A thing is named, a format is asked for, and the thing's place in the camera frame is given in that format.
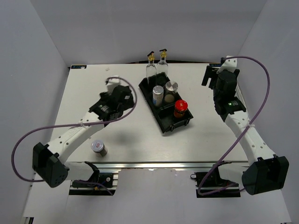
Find black logo sticker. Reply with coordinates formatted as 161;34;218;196
209;63;222;68
71;65;87;70

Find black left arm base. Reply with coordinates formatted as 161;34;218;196
69;164;118;196

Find dark spice jar red label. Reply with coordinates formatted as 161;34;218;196
91;140;107;157

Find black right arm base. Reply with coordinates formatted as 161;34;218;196
190;170;241;198

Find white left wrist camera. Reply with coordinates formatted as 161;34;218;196
105;76;121;94

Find black compartment tray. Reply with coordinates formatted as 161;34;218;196
139;72;193;133

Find round clear glass bottle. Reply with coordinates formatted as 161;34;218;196
157;49;168;76

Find blue white shaker silver lid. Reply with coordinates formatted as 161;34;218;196
152;85;164;107

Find red lid sauce jar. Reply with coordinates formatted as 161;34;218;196
174;99;188;119

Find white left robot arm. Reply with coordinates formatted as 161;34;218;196
32;85;135;188

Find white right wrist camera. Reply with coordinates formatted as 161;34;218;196
216;56;237;74

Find black logo sticker left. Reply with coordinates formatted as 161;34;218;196
71;65;87;70

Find square glass bottle dark contents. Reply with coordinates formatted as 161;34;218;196
146;51;157;83

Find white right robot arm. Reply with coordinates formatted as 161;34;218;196
202;66;289;195

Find clear jar silver lid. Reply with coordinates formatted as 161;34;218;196
164;81;178;103

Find black logo sticker right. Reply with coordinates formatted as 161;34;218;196
209;63;222;68

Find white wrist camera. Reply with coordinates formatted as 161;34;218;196
105;76;121;94
216;56;237;74

